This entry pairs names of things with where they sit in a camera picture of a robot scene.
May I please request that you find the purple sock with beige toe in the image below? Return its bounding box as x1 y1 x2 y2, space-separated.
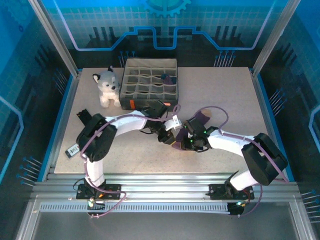
171 109 213 152

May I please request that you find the purple sock with teal toe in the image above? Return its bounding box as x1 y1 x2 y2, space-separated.
159 73 178 86

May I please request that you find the grey fabric divided organizer box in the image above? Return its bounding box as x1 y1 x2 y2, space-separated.
118 57 180 111

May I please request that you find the grey white husky plush toy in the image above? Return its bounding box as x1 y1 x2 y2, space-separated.
92 65 122 109

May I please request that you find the small black labelled card device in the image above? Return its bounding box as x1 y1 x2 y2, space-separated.
64 143 81 159

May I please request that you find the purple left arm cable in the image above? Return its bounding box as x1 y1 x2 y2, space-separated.
72 103 181 220

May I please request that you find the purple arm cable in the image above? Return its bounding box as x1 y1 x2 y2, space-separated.
193 106 288 219
72 103 181 220

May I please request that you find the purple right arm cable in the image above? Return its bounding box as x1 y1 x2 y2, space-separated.
193 106 288 219

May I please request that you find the aluminium front frame rail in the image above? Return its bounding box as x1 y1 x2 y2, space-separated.
32 172 300 201

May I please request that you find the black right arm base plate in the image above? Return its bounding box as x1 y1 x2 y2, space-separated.
208 183 255 200

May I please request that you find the slotted grey cable duct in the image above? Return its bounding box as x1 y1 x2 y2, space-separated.
38 202 232 214

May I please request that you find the aluminium side rail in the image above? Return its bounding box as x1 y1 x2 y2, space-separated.
41 71 82 182
249 68 296 182

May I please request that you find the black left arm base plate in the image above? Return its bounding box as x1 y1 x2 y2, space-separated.
76 183 123 200

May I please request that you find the aluminium frame post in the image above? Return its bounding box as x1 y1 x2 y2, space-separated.
27 0 81 77
251 0 302 76

